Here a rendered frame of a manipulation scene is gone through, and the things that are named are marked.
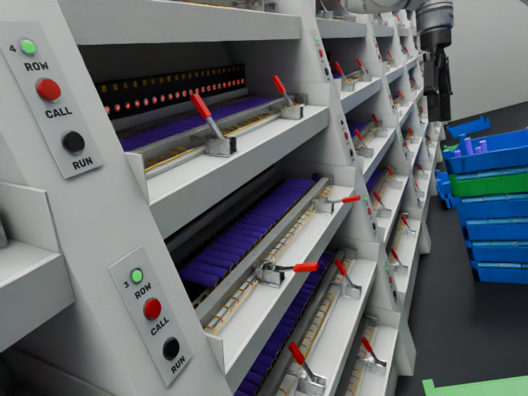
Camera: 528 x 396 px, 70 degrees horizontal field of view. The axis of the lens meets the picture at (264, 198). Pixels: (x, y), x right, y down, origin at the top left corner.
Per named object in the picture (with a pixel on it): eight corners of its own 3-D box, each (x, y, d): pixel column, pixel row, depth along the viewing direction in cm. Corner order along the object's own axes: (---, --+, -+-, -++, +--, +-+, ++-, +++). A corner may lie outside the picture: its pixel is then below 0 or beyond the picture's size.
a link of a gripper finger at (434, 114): (439, 93, 97) (438, 93, 97) (441, 120, 98) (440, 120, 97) (427, 95, 99) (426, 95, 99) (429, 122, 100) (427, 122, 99)
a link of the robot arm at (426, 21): (457, 7, 99) (459, 31, 100) (422, 18, 105) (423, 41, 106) (447, -1, 92) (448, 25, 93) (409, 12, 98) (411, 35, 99)
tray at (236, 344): (353, 204, 93) (356, 167, 89) (226, 406, 43) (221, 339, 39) (277, 192, 101) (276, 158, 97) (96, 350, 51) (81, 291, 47)
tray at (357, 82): (380, 89, 147) (383, 51, 141) (339, 118, 96) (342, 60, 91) (329, 88, 155) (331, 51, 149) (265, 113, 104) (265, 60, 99)
